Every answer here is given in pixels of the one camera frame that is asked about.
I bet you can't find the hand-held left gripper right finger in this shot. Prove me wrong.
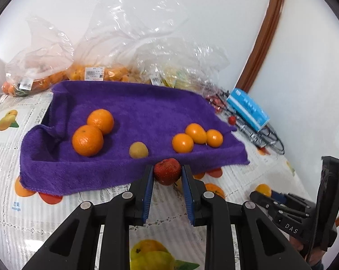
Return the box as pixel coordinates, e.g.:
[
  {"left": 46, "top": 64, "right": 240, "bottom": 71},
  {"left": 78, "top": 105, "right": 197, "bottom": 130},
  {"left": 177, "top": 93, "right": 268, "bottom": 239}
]
[{"left": 181, "top": 164, "right": 312, "bottom": 270}]

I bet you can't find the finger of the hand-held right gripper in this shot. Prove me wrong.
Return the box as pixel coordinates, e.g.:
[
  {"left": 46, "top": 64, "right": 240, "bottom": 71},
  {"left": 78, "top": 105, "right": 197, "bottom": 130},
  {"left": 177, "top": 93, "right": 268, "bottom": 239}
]
[
  {"left": 250, "top": 191, "right": 277, "bottom": 218},
  {"left": 271, "top": 191, "right": 288, "bottom": 203}
]

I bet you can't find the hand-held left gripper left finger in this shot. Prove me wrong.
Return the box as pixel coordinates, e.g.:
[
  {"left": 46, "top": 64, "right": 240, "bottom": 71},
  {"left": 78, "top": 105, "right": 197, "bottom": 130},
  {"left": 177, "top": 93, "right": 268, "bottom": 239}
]
[{"left": 23, "top": 164, "right": 154, "bottom": 270}]

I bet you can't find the oval orange kumquat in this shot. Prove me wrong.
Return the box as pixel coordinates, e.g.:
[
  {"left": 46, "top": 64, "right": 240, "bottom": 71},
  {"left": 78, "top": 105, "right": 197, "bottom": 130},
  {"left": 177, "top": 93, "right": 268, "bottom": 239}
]
[
  {"left": 185, "top": 123, "right": 207, "bottom": 144},
  {"left": 255, "top": 184, "right": 272, "bottom": 198},
  {"left": 172, "top": 133, "right": 194, "bottom": 154},
  {"left": 206, "top": 129, "right": 223, "bottom": 148}
]

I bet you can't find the small yellowish round fruit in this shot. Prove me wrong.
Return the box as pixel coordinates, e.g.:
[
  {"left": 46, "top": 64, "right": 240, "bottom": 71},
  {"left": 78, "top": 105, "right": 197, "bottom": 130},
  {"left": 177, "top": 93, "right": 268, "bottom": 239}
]
[{"left": 129, "top": 142, "right": 149, "bottom": 158}]

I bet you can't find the round orange mandarin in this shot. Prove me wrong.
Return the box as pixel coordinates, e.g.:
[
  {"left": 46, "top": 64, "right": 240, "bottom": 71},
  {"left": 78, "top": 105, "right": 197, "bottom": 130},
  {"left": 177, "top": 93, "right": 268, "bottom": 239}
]
[
  {"left": 87, "top": 109, "right": 114, "bottom": 135},
  {"left": 72, "top": 124, "right": 104, "bottom": 157}
]

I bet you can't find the person's right hand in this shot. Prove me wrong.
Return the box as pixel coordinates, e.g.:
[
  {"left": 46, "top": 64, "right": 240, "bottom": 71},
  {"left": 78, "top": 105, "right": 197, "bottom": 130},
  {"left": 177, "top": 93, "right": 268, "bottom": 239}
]
[{"left": 289, "top": 237, "right": 326, "bottom": 267}]

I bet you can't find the purple towel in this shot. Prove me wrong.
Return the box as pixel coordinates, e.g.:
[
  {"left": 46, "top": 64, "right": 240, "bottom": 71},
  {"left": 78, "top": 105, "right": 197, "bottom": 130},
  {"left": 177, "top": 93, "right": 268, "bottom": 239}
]
[{"left": 19, "top": 80, "right": 249, "bottom": 197}]

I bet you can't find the blue tissue box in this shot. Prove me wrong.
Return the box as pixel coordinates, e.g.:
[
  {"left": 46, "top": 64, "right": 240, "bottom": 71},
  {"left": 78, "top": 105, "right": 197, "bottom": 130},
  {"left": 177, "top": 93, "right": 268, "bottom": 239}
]
[{"left": 227, "top": 88, "right": 270, "bottom": 132}]

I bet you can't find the clear bag of red fruit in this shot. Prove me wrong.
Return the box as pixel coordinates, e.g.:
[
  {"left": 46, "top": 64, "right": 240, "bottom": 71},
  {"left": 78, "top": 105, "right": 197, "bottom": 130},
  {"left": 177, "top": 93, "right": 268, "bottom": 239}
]
[{"left": 205, "top": 87, "right": 230, "bottom": 113}]

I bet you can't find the fruit-print white tablecloth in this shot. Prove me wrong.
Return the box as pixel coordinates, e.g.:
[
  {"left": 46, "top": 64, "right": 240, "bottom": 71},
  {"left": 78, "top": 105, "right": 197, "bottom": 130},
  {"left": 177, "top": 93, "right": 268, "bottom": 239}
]
[{"left": 0, "top": 90, "right": 319, "bottom": 270}]

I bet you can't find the clear bag of yellow fruit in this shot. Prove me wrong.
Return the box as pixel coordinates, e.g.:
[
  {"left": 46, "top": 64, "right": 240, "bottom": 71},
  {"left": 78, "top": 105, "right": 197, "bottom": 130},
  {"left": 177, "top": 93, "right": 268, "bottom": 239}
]
[{"left": 130, "top": 38, "right": 230, "bottom": 91}]

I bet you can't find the clear bag of kumquats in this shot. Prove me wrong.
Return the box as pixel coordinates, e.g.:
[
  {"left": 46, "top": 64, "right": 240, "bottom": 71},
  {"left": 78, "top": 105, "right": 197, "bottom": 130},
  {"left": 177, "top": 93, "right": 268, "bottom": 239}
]
[{"left": 67, "top": 0, "right": 190, "bottom": 84}]

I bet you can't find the clear bag of mandarins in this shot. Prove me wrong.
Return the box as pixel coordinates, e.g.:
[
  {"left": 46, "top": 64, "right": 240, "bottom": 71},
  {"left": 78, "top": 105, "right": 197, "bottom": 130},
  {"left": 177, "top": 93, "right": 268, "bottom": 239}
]
[{"left": 2, "top": 17, "right": 74, "bottom": 97}]

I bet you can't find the metal wire rack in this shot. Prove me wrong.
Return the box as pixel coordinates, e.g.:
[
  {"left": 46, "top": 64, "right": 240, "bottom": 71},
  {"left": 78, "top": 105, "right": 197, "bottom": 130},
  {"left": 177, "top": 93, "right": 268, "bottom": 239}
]
[{"left": 212, "top": 90, "right": 285, "bottom": 155}]

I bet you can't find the brown wooden door frame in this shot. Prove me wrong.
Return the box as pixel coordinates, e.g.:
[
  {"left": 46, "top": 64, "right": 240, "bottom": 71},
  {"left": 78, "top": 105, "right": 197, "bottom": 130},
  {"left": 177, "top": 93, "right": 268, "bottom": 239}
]
[{"left": 235, "top": 0, "right": 288, "bottom": 93}]

